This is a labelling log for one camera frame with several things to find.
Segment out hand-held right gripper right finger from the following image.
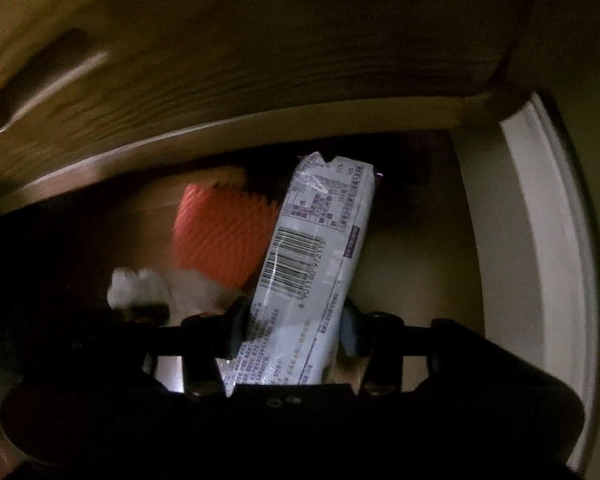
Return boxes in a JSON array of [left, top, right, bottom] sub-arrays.
[[337, 303, 435, 395]]

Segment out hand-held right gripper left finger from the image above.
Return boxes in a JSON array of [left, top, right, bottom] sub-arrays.
[[145, 295, 254, 399]]

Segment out white purple snack packet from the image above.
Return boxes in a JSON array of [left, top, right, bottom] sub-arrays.
[[219, 151, 379, 397]]

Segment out orange ribbed foam net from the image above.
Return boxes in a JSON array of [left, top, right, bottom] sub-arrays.
[[172, 182, 281, 292]]

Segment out white crumpled tissue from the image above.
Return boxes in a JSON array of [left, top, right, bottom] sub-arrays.
[[107, 266, 181, 312]]

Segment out wooden drawer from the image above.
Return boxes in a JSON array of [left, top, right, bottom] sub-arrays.
[[0, 0, 537, 213]]

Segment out cabinet handle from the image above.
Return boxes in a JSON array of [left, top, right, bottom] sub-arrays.
[[0, 27, 112, 137]]

